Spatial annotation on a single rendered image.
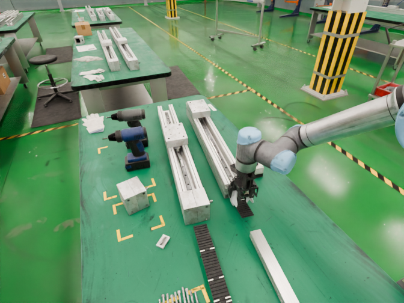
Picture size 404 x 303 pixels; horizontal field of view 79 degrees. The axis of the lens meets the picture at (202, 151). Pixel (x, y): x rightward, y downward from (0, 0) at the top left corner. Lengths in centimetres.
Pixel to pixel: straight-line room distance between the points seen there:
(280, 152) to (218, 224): 40
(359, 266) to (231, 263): 42
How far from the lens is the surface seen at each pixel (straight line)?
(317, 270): 96
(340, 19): 390
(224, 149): 120
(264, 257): 90
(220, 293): 83
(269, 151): 77
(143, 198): 103
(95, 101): 259
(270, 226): 101
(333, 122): 78
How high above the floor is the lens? 158
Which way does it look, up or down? 37 degrees down
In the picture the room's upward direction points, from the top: 1 degrees counter-clockwise
